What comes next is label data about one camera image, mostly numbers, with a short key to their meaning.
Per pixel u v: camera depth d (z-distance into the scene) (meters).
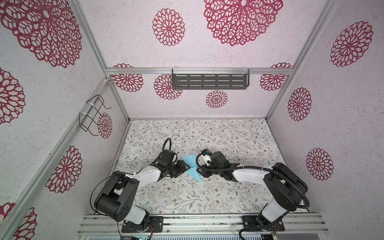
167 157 0.72
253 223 0.73
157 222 0.74
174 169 0.78
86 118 0.74
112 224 0.75
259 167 0.55
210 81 1.00
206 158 0.81
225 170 0.69
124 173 0.49
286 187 0.46
